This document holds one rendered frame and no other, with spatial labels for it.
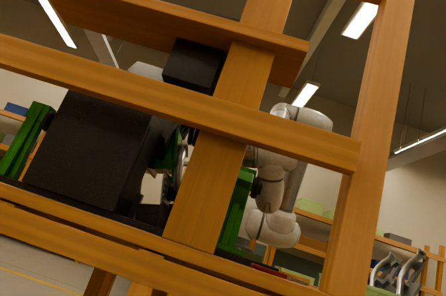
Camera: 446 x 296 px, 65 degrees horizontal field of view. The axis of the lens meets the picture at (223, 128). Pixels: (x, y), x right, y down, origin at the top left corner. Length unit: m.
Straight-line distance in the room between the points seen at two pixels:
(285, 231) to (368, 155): 0.97
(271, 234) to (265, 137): 1.05
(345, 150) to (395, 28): 0.47
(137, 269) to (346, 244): 0.53
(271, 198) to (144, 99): 0.65
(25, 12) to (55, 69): 8.14
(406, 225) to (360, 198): 7.05
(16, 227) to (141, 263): 0.34
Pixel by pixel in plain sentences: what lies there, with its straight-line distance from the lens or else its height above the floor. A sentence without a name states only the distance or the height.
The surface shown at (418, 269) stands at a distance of 2.03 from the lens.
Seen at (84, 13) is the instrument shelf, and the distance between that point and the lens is 1.38.
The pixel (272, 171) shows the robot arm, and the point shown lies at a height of 1.22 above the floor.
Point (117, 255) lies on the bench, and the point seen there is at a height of 0.81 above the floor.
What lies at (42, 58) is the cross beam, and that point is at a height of 1.24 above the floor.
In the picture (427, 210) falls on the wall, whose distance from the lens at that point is 8.35.
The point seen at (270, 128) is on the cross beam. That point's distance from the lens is 0.95.
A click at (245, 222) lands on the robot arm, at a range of 1.92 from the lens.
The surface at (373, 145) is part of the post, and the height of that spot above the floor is 1.29.
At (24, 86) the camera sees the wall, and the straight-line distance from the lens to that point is 8.33.
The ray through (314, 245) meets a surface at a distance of 6.69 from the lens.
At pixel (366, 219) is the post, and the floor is 1.09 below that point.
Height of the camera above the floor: 0.89
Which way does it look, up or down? 19 degrees up
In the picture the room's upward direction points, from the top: 19 degrees clockwise
